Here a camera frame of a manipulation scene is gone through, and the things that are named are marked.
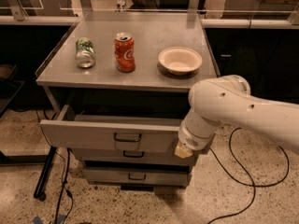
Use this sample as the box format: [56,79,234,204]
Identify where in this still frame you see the black wheeled stand leg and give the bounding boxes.
[34,147,56,202]

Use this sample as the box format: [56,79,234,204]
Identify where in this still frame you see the grey middle drawer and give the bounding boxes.
[72,148,197,166]

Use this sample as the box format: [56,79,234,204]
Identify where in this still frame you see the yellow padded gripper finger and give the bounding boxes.
[175,142,193,159]

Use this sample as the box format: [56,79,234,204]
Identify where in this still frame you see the white paper bowl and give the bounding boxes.
[158,47,203,76]

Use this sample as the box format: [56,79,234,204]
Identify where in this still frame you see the red cola can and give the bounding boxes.
[114,32,135,73]

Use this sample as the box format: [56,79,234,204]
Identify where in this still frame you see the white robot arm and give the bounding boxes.
[175,75,299,159]

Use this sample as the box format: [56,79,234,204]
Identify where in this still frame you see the clear plastic water bottle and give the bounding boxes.
[116,0,126,11]

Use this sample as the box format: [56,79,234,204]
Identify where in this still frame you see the black cable under cabinet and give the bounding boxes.
[36,109,75,224]

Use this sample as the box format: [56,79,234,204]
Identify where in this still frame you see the grey metal drawer cabinet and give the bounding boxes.
[36,11,218,177]

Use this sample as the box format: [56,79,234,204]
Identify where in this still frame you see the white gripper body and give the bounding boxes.
[178,123,215,150]

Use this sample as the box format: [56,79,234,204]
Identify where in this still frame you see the grey top drawer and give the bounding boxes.
[40,105,181,153]

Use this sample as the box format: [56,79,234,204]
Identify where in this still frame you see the grey drawer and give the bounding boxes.
[40,105,181,153]
[83,168,191,187]
[72,148,197,166]

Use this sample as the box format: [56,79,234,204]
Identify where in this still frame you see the white horizontal rail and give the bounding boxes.
[0,14,299,30]

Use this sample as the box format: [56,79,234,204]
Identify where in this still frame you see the grey bottom drawer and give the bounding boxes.
[83,168,191,187]

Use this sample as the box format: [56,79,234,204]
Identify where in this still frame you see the green crushed soda can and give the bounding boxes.
[75,37,95,68]

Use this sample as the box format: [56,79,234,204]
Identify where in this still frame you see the blue tape piece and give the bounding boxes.
[32,216,44,224]

